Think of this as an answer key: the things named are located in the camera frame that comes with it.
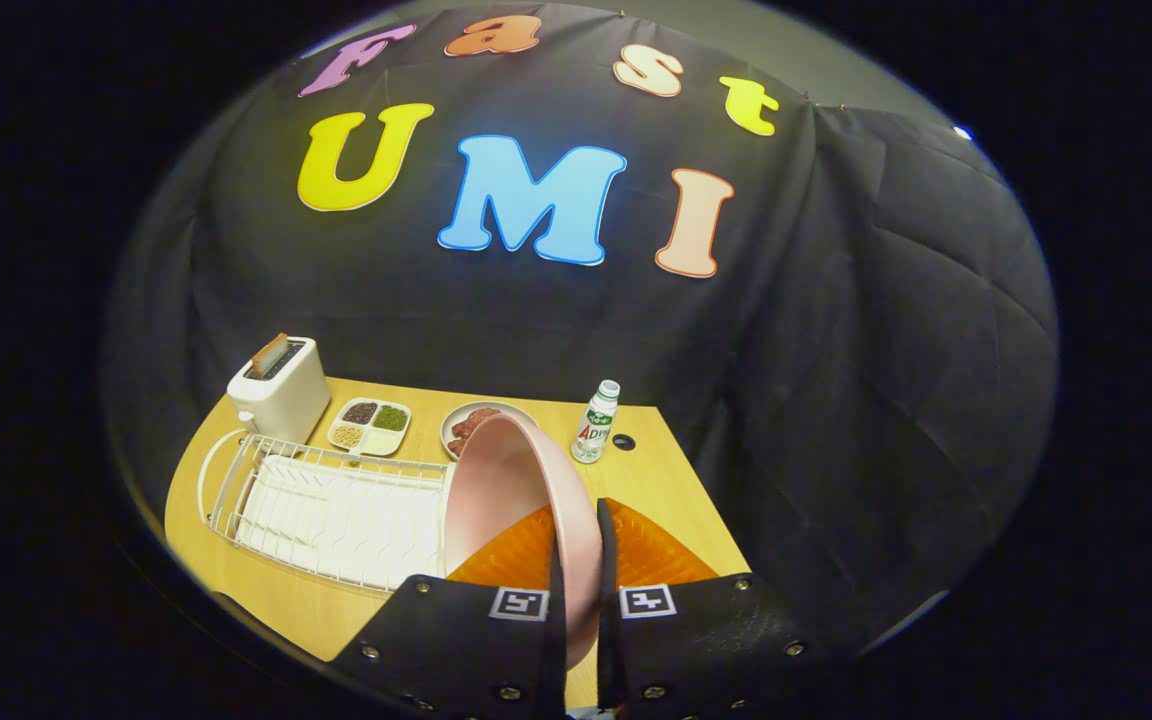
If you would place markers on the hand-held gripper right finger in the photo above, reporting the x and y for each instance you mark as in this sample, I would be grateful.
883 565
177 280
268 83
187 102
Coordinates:
606 650

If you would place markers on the white green-label drink bottle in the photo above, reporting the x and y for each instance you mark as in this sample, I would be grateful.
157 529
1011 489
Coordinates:
593 425

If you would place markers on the white toaster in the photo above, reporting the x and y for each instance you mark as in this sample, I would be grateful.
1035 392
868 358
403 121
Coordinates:
281 400

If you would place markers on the sectioned condiment tray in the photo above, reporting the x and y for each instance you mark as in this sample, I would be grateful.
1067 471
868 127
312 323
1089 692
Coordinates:
369 425

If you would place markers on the beige plate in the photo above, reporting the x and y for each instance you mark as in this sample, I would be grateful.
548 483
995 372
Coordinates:
521 410

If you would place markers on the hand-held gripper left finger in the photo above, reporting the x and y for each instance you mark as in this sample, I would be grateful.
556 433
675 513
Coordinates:
556 650

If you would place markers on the pink plate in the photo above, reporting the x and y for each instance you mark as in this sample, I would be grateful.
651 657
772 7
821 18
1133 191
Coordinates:
501 485

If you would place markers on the toast slice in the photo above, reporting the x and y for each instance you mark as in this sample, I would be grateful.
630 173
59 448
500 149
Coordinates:
269 355

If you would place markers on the red meat slice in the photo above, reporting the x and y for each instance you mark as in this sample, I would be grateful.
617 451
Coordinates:
456 447
476 420

